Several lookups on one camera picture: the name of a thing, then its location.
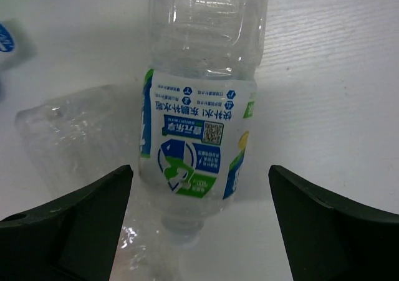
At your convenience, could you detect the clear bottle dark blue label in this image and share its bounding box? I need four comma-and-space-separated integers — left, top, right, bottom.
1, 19, 37, 72

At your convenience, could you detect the clear unlabelled bottle white cap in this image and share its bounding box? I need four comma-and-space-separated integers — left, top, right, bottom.
15, 84, 181, 280

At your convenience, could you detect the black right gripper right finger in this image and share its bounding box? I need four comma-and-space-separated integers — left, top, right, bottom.
268, 165, 398, 280

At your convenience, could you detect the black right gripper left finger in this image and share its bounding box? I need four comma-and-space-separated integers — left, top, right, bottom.
1, 165, 133, 280

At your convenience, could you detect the clear bottle green-blue label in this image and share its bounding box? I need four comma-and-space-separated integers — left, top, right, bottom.
138, 0, 268, 245

